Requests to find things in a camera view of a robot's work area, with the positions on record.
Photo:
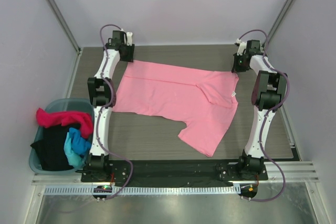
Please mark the right aluminium frame post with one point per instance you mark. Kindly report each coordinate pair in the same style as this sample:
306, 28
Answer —
280, 17

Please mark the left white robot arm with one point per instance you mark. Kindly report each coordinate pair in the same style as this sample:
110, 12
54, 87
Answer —
102, 97

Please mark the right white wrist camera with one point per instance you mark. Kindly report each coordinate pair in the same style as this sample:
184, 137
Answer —
241, 47

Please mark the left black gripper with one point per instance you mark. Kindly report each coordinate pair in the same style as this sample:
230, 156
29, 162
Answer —
130, 57

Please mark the black t-shirt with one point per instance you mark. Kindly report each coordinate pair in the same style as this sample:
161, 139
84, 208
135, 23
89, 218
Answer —
48, 155

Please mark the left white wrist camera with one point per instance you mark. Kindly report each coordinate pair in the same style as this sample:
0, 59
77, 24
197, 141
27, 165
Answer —
129, 39

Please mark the aluminium frame post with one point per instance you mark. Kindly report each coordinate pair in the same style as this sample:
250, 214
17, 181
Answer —
280, 17
60, 18

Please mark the blue t-shirt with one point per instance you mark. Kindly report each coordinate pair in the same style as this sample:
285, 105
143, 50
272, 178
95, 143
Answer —
75, 147

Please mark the teal laundry basket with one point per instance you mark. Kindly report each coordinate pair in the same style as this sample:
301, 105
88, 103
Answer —
69, 104

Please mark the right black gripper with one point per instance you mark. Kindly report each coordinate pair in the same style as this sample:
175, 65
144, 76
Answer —
238, 63

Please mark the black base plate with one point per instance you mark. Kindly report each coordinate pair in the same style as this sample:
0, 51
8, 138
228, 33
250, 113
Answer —
220, 169

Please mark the aluminium front rail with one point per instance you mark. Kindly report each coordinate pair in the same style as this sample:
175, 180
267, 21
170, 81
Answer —
294, 172

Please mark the magenta t-shirt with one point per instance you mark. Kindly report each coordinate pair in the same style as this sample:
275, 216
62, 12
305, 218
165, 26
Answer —
65, 118

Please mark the left aluminium frame post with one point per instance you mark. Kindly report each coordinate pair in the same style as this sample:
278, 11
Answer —
60, 18

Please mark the white slotted cable duct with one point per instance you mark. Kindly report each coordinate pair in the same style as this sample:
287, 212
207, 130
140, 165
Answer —
96, 190

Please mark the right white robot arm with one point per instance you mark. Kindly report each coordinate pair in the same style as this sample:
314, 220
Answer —
267, 97

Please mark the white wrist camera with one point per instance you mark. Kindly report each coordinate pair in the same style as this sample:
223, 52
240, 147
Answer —
129, 39
241, 47

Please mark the light pink t-shirt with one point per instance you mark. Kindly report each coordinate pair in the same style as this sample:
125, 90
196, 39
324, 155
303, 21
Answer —
204, 100

